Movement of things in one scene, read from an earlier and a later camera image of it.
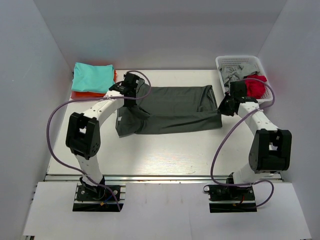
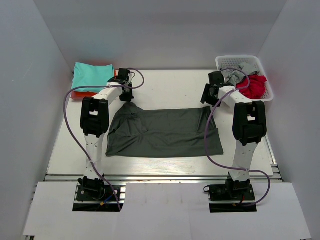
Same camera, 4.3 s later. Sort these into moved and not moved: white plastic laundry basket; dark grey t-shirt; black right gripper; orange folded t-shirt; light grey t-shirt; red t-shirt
Moved: dark grey t-shirt; black right gripper
Not moved: orange folded t-shirt; light grey t-shirt; red t-shirt; white plastic laundry basket
